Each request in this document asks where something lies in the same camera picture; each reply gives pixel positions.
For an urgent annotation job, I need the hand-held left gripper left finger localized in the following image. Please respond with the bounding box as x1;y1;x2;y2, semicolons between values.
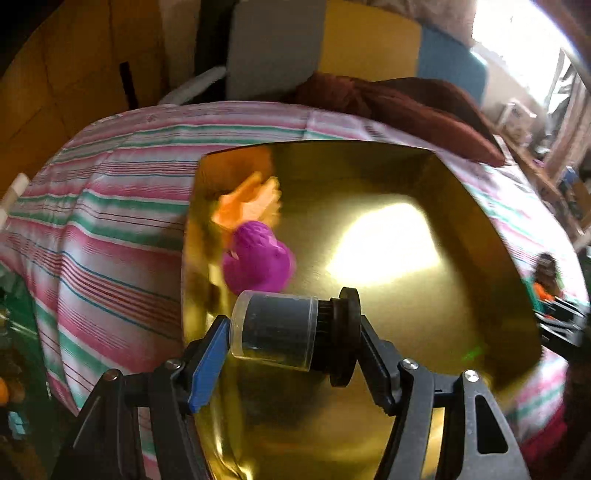
51;315;232;480

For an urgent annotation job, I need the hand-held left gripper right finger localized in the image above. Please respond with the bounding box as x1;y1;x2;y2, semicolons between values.
358;314;532;480

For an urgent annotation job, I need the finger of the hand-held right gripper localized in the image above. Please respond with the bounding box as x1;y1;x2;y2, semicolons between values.
534;295;591;357

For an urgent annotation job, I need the brown orange toy figure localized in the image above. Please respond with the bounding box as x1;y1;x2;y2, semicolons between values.
530;253;563;305

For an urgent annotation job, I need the shiny gold tray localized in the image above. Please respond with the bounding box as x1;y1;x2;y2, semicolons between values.
181;141;544;480

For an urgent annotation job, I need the purple toy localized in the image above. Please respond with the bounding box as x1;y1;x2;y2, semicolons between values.
222;220;296;296

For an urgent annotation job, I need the wooden side shelf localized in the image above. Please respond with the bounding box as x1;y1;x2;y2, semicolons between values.
494;134;591;250

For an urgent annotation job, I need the striped blanket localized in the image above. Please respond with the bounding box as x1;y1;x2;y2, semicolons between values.
0;102;580;467

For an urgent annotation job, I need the orange toy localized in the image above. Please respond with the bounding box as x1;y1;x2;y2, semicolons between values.
212;172;282;232

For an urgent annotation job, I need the colourful floor clutter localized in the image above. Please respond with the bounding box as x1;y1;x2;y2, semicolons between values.
0;272;49;462

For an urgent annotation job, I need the white box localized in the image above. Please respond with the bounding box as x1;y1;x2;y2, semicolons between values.
501;102;539;139

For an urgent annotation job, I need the brown cloth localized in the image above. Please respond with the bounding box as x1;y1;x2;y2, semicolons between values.
295;73;506;168

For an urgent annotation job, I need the window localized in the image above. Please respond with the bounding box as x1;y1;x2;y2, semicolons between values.
471;0;578;107

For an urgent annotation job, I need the grey yellow blue headboard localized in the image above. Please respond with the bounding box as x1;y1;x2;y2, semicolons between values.
226;0;490;109

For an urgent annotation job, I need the wooden wardrobe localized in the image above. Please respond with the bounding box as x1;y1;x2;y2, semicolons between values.
0;0;204;199

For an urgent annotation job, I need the white bed frame corner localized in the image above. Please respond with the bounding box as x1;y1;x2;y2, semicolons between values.
0;173;31;227

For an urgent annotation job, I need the white bed rail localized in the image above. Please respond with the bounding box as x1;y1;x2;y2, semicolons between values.
157;66;227;106

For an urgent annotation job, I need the black wardrobe handle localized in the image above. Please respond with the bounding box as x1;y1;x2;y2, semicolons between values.
120;61;140;110

